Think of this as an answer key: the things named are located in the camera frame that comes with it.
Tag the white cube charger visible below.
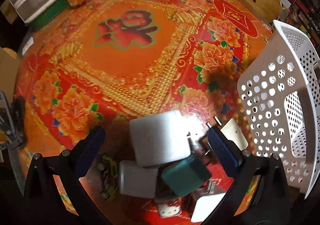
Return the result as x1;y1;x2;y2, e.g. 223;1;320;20
188;179;226;223

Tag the teal plug adapter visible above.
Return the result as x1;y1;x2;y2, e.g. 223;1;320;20
161;154;212;197

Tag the white perforated plastic basket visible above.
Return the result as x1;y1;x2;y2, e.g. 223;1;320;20
237;20;319;195

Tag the white square charger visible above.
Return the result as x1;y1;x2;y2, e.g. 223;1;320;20
129;110;191;167

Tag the yellow toy car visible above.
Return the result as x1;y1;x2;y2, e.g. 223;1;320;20
96;153;119;201

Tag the white small charger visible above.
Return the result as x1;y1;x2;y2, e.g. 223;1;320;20
119;161;158;198

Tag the hello kitty charger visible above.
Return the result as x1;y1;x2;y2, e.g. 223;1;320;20
154;184;182;218

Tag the green woven basket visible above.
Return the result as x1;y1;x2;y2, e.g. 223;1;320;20
29;0;69;32

